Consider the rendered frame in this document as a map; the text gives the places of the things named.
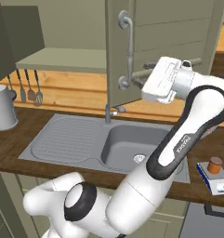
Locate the brown jam jar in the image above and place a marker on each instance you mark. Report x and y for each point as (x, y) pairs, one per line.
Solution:
(215, 165)

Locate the dark olive cabinet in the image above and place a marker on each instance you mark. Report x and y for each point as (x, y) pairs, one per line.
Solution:
(11, 34)

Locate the grey hanging ladle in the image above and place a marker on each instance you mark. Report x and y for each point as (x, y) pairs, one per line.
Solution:
(11, 93)

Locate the pale grey kettle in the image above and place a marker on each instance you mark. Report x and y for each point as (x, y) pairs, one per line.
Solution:
(3, 108)

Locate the grey dishwasher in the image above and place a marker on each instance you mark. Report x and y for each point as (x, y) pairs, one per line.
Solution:
(203, 226)

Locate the pale green base cabinets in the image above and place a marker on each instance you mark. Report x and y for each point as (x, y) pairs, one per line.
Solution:
(29, 186)

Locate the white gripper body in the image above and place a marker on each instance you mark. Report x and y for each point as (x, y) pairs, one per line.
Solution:
(161, 80)

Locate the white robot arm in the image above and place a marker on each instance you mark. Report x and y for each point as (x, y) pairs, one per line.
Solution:
(138, 198)

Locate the olive green wall cabinet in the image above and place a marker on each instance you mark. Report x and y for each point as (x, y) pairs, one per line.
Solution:
(67, 46)

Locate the brown hanging spatula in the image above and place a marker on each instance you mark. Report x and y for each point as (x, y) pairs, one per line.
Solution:
(31, 94)

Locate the grey steel sink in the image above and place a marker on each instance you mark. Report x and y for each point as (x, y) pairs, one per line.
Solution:
(70, 139)

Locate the olive green cabinet door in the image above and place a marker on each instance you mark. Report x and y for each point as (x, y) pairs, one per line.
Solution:
(166, 34)

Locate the grey tap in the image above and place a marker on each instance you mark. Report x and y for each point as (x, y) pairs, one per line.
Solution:
(108, 115)

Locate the blue and white digital scale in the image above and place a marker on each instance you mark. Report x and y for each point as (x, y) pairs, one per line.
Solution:
(220, 182)

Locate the grey slotted hanging spatula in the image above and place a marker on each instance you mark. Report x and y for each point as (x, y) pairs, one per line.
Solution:
(38, 98)

